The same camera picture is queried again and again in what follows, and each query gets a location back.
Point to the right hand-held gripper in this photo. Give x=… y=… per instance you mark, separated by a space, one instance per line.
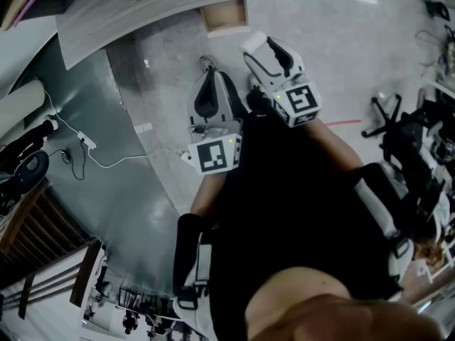
x=300 y=99

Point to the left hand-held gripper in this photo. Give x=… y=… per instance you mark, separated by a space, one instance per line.
x=213 y=155

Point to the white cylindrical roll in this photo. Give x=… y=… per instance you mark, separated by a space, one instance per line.
x=253 y=42

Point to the wooden box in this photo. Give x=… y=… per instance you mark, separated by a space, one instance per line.
x=224 y=14

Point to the person's right forearm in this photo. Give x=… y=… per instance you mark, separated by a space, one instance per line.
x=337 y=147

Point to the person's left forearm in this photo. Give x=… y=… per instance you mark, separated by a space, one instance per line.
x=206 y=197

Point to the person's right white shoe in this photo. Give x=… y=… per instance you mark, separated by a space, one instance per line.
x=253 y=82

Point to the person's white shoe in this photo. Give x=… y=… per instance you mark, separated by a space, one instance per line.
x=208 y=62
x=253 y=82

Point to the person's left white shoe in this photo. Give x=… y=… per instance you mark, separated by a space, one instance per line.
x=208 y=62

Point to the white power strip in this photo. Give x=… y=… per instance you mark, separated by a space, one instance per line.
x=87 y=139
x=186 y=155

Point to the red floor tape strip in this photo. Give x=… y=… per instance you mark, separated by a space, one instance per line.
x=343 y=121

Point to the person's body in black clothing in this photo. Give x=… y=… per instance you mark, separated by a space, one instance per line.
x=284 y=190

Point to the grey wooden desk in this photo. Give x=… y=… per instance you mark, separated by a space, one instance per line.
x=142 y=5

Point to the black round device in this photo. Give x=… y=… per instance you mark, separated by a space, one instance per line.
x=39 y=162

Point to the pale cylindrical bin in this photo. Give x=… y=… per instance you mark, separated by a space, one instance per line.
x=21 y=101

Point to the dark wooden slatted rack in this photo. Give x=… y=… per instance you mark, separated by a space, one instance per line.
x=39 y=226

